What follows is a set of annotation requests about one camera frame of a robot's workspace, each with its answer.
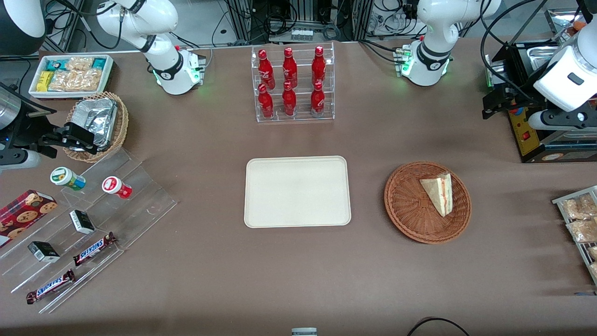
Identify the clear acrylic bottle rack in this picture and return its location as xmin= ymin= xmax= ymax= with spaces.
xmin=251 ymin=42 xmax=335 ymax=123

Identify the clear acrylic stepped stand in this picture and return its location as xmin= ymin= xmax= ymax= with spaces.
xmin=0 ymin=148 xmax=179 ymax=314

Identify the small black box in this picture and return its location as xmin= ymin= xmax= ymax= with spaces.
xmin=69 ymin=210 xmax=96 ymax=235
xmin=28 ymin=241 xmax=61 ymax=263

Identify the silver foil package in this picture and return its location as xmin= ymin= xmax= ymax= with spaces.
xmin=71 ymin=97 xmax=118 ymax=149

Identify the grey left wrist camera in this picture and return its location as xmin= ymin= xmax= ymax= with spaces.
xmin=528 ymin=108 xmax=597 ymax=132

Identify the small clear cracker bag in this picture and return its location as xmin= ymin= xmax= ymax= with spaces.
xmin=65 ymin=57 xmax=94 ymax=73

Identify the Snickers chocolate bar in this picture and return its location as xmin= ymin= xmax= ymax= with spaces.
xmin=26 ymin=269 xmax=76 ymax=305
xmin=73 ymin=232 xmax=117 ymax=266

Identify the black floor cable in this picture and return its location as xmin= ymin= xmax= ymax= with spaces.
xmin=407 ymin=317 xmax=471 ymax=336

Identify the red cola bottle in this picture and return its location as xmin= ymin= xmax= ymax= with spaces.
xmin=258 ymin=83 xmax=275 ymax=119
xmin=311 ymin=81 xmax=326 ymax=117
xmin=282 ymin=47 xmax=298 ymax=88
xmin=282 ymin=81 xmax=297 ymax=117
xmin=312 ymin=46 xmax=326 ymax=87
xmin=257 ymin=49 xmax=276 ymax=89

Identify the silver wire rack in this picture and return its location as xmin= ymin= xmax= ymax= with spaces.
xmin=552 ymin=185 xmax=597 ymax=286

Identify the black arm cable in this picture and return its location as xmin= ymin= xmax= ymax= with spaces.
xmin=480 ymin=0 xmax=562 ymax=101

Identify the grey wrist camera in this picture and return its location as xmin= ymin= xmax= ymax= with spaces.
xmin=0 ymin=149 xmax=41 ymax=170
xmin=528 ymin=108 xmax=597 ymax=132

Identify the light tan wicker basket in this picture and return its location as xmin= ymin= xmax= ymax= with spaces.
xmin=62 ymin=91 xmax=129 ymax=163

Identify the green label white cup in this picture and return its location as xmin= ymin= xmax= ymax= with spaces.
xmin=50 ymin=167 xmax=86 ymax=191

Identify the triangle sandwich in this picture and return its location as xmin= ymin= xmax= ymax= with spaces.
xmin=419 ymin=173 xmax=453 ymax=217

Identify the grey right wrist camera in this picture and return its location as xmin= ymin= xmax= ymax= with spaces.
xmin=0 ymin=149 xmax=41 ymax=170

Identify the brown round wicker basket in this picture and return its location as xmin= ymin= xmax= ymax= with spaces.
xmin=384 ymin=161 xmax=472 ymax=245

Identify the white rectangular snack bin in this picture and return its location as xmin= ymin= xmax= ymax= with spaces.
xmin=28 ymin=54 xmax=115 ymax=99

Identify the red chocolate cookie box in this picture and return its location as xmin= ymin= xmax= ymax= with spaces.
xmin=0 ymin=189 xmax=58 ymax=248

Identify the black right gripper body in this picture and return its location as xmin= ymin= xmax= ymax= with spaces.
xmin=0 ymin=111 xmax=54 ymax=152

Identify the red label white cup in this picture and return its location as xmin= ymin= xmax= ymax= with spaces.
xmin=102 ymin=176 xmax=132 ymax=200

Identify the large clear cracker bag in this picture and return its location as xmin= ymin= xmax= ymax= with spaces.
xmin=49 ymin=69 xmax=103 ymax=92

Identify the cream rectangular tray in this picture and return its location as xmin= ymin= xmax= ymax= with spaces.
xmin=244 ymin=155 xmax=352 ymax=229

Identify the black appliance yellow panel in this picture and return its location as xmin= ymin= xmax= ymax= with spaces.
xmin=483 ymin=40 xmax=597 ymax=164

